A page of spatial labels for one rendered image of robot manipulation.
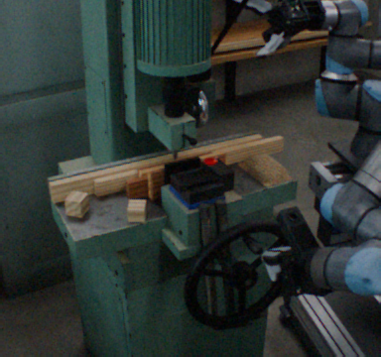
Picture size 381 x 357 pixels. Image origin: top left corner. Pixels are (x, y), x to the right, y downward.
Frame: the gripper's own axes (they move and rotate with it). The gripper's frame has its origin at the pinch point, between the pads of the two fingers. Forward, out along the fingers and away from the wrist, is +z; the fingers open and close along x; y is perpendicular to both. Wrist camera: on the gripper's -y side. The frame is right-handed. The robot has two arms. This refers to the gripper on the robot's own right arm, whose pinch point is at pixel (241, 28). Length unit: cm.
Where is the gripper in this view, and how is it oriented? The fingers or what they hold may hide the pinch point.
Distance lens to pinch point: 131.1
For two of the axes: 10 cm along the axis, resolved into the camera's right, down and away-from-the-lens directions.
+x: 3.3, 9.2, -2.3
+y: 3.2, -3.4, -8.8
